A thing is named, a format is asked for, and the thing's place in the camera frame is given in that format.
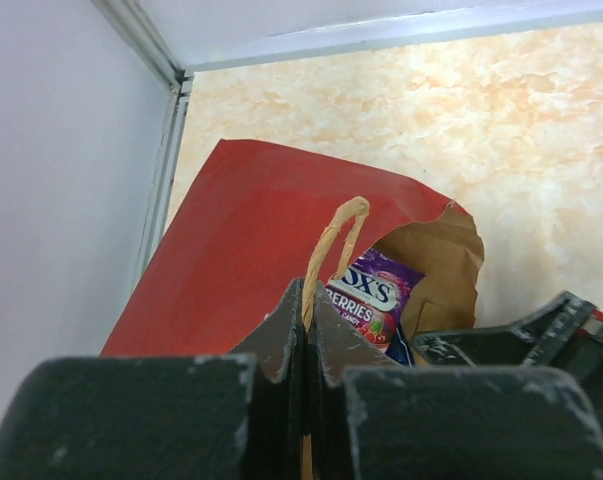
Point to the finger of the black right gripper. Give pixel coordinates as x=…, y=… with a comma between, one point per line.
x=567, y=334

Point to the red paper bag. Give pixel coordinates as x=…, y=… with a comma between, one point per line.
x=248, y=226

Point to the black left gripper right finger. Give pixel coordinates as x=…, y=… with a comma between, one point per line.
x=372, y=418

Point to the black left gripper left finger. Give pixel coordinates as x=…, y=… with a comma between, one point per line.
x=234, y=416

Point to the blue snack packet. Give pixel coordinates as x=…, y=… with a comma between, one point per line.
x=399, y=349

